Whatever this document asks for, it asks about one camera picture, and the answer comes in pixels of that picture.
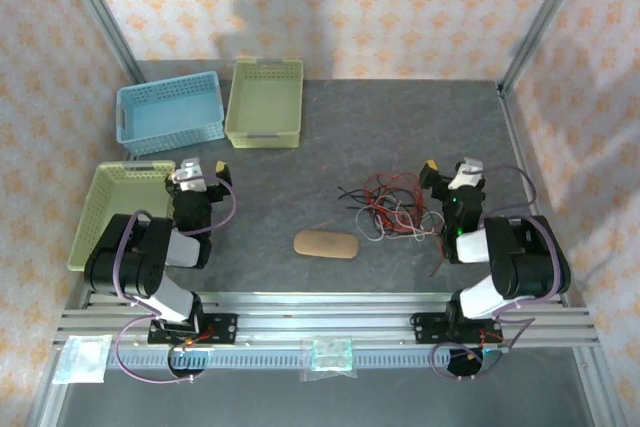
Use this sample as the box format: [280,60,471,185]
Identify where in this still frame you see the green plastic basket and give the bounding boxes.
[66,160,177,273]
[224,58,305,150]

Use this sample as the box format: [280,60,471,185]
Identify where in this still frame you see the blue plastic basket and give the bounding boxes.
[115,70,225,157]

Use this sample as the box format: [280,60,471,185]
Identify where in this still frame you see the brown oblong cork block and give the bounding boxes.
[293,229,360,260]

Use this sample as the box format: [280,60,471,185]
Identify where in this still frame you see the aluminium mounting rails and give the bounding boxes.
[54,290,600,348]

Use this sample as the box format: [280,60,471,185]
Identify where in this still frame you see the white blue plastic packet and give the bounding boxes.
[51,334,114,386]

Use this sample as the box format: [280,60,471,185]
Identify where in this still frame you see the clear green plastic bag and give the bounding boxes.
[298,335,359,382]

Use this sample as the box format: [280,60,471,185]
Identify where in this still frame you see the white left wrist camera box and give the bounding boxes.
[168,158,207,194]

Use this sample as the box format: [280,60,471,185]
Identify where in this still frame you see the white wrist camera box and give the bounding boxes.
[168,158,207,194]
[451,157,487,191]

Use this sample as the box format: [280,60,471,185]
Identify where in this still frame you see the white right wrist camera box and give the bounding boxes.
[451,157,487,191]

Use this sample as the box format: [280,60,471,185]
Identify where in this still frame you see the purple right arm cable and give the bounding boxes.
[430,164,561,381]

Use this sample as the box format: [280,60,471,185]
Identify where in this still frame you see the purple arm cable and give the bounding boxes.
[430,164,561,381]
[113,169,237,384]

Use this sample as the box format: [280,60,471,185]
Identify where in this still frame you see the aluminium table side rail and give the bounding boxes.
[497,80,571,306]

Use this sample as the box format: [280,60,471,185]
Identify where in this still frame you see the red left base wire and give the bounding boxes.
[184,325,217,348]

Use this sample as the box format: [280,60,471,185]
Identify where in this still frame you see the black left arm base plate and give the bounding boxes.
[147,313,239,347]

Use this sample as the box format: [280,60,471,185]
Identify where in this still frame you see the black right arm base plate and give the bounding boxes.
[409,311,503,346]

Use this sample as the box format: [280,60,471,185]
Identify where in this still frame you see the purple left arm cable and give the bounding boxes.
[113,169,237,384]

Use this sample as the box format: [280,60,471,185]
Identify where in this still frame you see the grey slotted cable duct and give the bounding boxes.
[107,349,494,371]

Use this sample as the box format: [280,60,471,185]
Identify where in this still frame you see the aluminium corner post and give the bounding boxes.
[499,0,596,93]
[53,0,146,84]

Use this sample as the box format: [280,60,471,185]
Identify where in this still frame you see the aluminium frame leg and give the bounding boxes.
[572,346,626,427]
[27,346,69,427]

